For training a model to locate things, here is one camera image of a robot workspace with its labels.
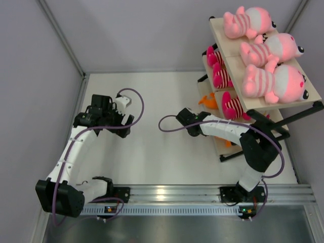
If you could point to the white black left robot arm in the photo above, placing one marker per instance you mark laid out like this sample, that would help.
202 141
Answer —
60 192

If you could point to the pink striped plush shelf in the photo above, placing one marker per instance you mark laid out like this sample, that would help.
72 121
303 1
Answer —
280 47
249 22

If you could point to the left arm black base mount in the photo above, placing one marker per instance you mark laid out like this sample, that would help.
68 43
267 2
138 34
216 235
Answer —
119 195

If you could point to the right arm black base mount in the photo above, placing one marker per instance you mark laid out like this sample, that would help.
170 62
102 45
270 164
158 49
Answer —
233 194

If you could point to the small pink striped plush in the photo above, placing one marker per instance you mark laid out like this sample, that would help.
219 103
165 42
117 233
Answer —
276 84

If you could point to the pink striped plush front shelf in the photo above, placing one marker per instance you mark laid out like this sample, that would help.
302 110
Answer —
280 47

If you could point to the white magenta plush yellow glasses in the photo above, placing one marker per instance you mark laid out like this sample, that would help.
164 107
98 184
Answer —
221 78

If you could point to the cream two-tier folding shelf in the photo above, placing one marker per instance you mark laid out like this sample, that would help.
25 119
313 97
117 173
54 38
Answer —
276 116

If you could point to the grey slotted cable duct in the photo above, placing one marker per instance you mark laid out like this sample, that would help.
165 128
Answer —
135 210

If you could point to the orange plush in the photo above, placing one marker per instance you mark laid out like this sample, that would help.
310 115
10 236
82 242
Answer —
209 101
227 143

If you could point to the pink striped plush back shelf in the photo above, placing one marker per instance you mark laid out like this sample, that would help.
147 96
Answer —
249 22

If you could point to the aluminium rail frame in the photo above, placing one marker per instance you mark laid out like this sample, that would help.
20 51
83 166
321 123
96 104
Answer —
278 194

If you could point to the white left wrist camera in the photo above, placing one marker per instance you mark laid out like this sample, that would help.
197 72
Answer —
122 103

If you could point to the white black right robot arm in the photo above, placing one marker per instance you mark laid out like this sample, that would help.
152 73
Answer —
259 146

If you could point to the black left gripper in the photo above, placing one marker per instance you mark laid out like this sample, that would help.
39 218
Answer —
112 109

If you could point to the magenta plush on lower shelf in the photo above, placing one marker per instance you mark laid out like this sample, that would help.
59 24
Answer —
214 57

